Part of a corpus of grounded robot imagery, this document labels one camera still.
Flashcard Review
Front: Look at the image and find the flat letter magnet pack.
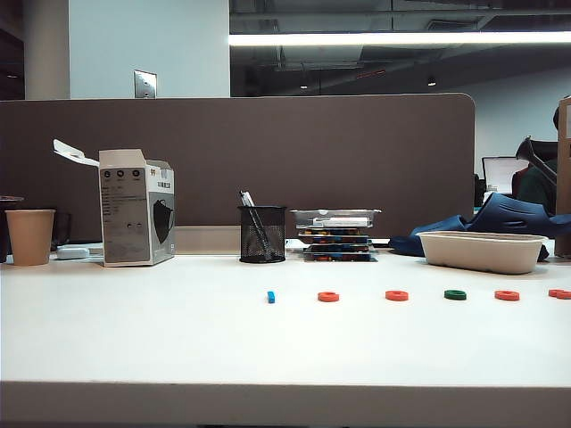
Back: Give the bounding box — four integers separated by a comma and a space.
305, 243, 374, 254
297, 226, 374, 237
302, 251, 380, 263
310, 235, 374, 245

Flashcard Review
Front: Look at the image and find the black mesh pen holder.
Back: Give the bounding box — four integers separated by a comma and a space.
236, 204, 288, 264

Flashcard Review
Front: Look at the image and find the black and white pen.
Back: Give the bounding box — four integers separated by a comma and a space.
239, 190, 274, 260

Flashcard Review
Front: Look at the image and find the clear plastic tray pack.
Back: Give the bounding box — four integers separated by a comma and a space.
289, 207, 383, 231

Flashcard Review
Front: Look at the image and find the brown desk partition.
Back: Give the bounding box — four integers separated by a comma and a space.
0, 92, 476, 258

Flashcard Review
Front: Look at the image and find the white grey mask box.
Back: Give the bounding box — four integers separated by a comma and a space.
52, 137, 176, 268

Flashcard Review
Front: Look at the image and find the long ceiling light strip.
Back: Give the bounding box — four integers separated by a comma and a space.
228, 29, 571, 47

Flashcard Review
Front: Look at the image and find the beige oblong tray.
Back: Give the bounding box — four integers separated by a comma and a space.
417, 230, 550, 276

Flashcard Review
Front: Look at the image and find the computer monitor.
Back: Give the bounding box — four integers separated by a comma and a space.
481, 155, 532, 196

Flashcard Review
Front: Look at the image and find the small white case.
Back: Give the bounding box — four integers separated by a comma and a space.
55, 245, 91, 260

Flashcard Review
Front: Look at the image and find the dark blue fabric bag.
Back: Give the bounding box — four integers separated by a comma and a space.
388, 191, 571, 262

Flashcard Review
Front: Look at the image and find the dark drinking glass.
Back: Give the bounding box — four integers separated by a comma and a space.
50, 210, 72, 251

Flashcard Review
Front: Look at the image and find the person in dark green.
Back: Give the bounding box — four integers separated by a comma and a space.
511, 162, 559, 216

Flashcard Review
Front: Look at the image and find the brown paper cup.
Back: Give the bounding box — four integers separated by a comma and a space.
4, 208, 57, 268

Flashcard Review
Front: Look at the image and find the black office chair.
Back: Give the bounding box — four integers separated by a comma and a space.
516, 135, 559, 185

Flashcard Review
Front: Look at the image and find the tall brown cardboard container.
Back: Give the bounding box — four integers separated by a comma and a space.
555, 95, 571, 259

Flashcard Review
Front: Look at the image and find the dark lidded container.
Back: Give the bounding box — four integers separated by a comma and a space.
0, 193, 25, 264

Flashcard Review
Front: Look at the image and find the metal wall plate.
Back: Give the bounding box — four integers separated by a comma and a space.
133, 69, 158, 99

